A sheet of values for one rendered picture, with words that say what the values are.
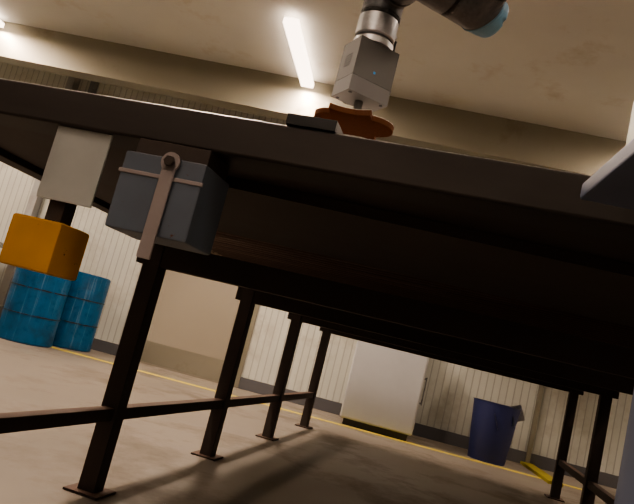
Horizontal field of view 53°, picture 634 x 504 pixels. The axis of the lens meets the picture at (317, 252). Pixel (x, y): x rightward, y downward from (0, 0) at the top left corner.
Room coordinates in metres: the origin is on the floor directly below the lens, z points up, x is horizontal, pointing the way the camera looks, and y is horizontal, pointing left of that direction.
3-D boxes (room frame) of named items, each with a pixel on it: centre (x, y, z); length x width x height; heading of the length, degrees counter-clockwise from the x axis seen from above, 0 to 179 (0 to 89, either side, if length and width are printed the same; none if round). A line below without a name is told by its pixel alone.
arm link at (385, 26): (1.11, -0.01, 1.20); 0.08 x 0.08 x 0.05
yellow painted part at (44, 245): (1.01, 0.42, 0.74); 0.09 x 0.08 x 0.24; 76
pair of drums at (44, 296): (6.36, 2.35, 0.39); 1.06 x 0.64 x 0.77; 172
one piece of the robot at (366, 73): (1.12, 0.00, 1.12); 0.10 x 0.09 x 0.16; 27
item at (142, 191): (0.96, 0.24, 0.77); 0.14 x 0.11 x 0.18; 76
